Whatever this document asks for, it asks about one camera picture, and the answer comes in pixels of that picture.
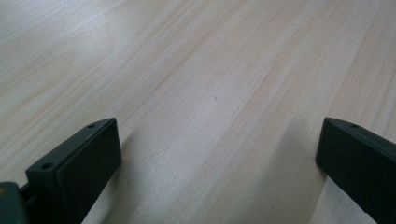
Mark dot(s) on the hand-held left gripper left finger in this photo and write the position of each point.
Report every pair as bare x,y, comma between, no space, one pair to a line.
77,168

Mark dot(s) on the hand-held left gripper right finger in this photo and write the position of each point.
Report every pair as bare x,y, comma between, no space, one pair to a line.
358,161

